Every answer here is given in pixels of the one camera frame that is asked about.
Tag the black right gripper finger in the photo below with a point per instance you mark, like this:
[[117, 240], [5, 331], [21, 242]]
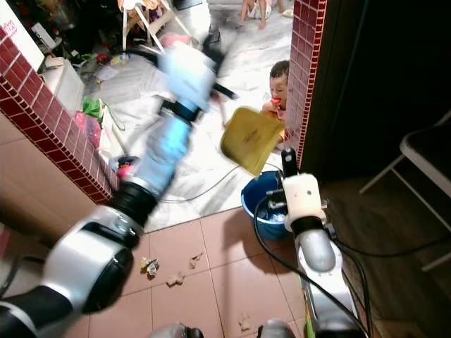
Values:
[[289, 162]]

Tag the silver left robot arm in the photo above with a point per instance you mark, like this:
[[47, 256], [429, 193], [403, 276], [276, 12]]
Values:
[[91, 264]]

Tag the blue plastic bucket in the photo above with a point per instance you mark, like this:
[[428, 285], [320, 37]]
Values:
[[264, 218]]

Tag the person in white trousers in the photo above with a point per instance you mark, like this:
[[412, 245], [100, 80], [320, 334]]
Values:
[[201, 17]]

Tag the pink cushion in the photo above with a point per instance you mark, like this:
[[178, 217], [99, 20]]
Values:
[[176, 39]]

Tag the person with bare legs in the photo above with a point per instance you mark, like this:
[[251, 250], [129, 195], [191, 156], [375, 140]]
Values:
[[257, 8]]

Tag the small child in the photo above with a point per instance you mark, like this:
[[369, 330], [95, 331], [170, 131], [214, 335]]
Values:
[[278, 88]]

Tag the white high chair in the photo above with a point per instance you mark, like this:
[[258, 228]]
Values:
[[141, 17]]

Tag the brown paper scrap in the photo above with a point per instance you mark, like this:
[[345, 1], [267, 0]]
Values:
[[175, 279], [195, 260], [245, 322]]

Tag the grey right robot leg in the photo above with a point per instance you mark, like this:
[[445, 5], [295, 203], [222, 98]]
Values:
[[276, 329]]

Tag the grey robot leg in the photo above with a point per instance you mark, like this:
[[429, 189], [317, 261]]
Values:
[[176, 332], [276, 329]]

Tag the green cloth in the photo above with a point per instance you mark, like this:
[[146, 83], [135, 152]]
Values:
[[91, 108]]

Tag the crumpled printed wrapper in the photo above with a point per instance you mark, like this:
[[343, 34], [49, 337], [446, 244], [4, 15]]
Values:
[[149, 266]]

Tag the pink toy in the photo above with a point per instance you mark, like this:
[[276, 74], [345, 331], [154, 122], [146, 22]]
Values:
[[127, 169]]

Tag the pink bag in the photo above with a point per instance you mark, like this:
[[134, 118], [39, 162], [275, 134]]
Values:
[[88, 130]]

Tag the white box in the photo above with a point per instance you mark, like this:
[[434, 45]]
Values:
[[63, 84]]

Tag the grey left robot leg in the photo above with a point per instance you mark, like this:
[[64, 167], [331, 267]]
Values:
[[176, 332]]

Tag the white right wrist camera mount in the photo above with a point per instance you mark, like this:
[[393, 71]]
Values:
[[303, 201]]

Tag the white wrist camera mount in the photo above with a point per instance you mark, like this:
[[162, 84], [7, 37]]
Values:
[[187, 77], [303, 201]]

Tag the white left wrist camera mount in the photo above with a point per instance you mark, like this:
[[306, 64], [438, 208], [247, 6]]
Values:
[[187, 77]]

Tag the white metal frame chair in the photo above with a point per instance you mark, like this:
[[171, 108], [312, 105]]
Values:
[[426, 151]]

